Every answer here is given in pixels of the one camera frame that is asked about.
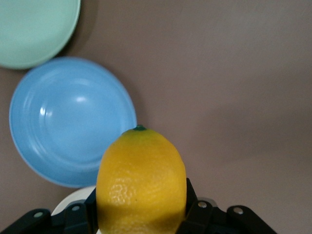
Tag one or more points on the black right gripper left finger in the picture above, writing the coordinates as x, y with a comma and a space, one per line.
80, 219

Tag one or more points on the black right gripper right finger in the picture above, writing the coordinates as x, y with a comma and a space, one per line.
197, 217

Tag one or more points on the yellow lemon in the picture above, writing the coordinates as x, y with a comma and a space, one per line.
141, 180

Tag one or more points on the cream white plate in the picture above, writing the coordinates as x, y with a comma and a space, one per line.
73, 195

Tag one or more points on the blue plate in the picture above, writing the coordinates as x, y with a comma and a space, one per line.
68, 122

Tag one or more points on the pale green plate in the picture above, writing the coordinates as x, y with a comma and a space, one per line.
31, 34

